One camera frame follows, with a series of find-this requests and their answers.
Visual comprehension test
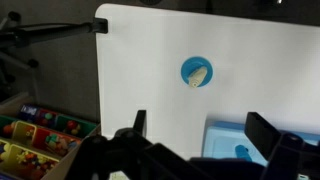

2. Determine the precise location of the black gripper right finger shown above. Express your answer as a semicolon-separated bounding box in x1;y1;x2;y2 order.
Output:
244;111;320;180

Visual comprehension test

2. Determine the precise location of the light blue toy sink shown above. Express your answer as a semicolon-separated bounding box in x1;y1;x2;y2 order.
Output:
201;120;320;168

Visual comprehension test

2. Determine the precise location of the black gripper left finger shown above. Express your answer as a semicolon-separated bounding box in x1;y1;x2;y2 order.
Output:
66;109;208;180

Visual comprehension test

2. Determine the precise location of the yellow toy bin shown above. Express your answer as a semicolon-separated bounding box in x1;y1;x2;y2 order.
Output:
11;120;37;146
6;143;61;178

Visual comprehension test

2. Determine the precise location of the red toy bin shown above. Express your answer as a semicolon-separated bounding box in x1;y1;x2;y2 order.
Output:
31;128;82;158
34;108;58;128

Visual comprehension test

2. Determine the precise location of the cardboard box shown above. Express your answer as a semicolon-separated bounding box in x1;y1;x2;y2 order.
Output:
0;91;101;180

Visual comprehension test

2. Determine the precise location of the black tripod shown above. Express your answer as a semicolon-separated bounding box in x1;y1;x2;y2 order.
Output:
0;10;39;101

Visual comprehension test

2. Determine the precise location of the green toy bin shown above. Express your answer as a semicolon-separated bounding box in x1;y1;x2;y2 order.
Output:
54;114;98;139
0;114;18;138

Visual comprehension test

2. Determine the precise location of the blue toy bin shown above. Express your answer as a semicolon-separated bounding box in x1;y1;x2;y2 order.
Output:
18;103;41;123

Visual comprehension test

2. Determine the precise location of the cream toy bread piece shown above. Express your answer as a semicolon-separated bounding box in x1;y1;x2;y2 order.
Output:
187;65;208;89

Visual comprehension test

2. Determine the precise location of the round blue toy plate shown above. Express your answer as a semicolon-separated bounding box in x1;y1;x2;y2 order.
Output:
180;55;214;88

